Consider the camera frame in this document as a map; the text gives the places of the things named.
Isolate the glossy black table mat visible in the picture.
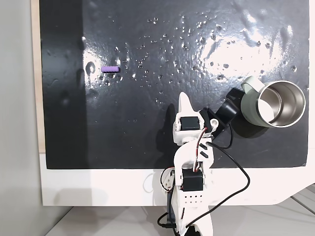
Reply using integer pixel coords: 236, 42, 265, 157
39, 0, 310, 170

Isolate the tan wooden board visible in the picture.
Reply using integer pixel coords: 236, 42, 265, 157
31, 0, 46, 154

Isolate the black camera box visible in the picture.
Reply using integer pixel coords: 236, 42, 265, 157
198, 98, 241, 139

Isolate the sage green steel mug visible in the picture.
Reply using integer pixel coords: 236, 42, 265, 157
240, 75, 307, 129

